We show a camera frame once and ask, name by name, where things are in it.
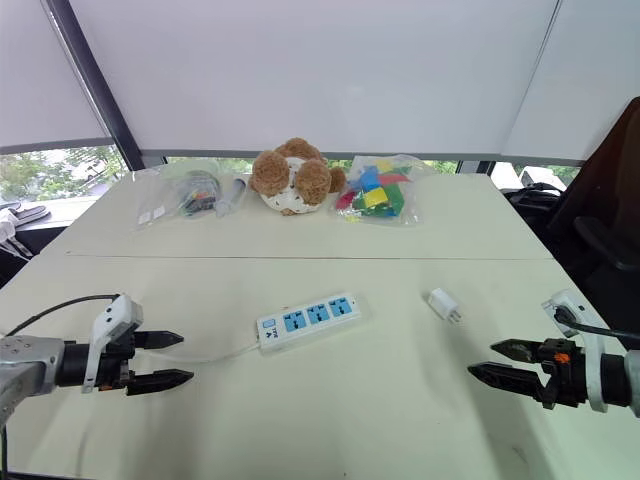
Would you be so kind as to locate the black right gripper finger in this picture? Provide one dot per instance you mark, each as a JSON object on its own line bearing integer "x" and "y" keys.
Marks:
{"x": 520, "y": 351}
{"x": 510, "y": 380}

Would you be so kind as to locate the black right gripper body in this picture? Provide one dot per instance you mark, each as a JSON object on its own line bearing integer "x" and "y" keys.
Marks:
{"x": 565, "y": 380}

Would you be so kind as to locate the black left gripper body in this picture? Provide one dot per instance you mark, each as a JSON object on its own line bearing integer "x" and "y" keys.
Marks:
{"x": 115, "y": 367}

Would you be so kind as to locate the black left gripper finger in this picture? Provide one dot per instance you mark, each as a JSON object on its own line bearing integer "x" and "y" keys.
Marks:
{"x": 160, "y": 339}
{"x": 160, "y": 380}

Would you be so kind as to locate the white plug adapter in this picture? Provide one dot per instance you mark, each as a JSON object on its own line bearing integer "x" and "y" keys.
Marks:
{"x": 442, "y": 302}

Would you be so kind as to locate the white blue power strip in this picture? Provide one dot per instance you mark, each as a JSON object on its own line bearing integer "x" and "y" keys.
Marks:
{"x": 312, "y": 322}

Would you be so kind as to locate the clear bag of small parts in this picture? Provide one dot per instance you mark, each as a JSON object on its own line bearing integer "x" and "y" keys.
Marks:
{"x": 185, "y": 197}

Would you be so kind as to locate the black bag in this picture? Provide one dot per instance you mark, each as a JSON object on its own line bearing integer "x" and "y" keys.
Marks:
{"x": 532, "y": 197}

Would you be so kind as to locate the dark office chair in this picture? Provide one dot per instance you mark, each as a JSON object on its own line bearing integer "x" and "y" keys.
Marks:
{"x": 610, "y": 200}

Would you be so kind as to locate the white crumpled cloth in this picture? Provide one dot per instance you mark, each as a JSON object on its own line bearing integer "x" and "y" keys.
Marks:
{"x": 7, "y": 227}

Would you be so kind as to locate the grey sandals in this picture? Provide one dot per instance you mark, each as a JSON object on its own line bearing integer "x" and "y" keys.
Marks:
{"x": 27, "y": 212}

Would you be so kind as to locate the bag of coloured building blocks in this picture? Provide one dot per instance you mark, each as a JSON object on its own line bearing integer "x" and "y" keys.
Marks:
{"x": 380, "y": 192}

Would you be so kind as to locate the brown white plush toy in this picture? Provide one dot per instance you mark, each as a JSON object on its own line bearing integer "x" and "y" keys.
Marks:
{"x": 295, "y": 175}

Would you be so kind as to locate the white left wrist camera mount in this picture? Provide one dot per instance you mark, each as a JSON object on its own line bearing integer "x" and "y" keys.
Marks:
{"x": 117, "y": 312}

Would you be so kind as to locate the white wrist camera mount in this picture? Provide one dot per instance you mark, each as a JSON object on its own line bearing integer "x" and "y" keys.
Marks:
{"x": 117, "y": 312}
{"x": 567, "y": 305}

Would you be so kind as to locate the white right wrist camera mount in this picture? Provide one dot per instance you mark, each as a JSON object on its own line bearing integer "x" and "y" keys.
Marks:
{"x": 567, "y": 305}

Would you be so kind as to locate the black window frame post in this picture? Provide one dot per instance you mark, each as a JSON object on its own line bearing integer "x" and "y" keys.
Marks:
{"x": 100, "y": 85}

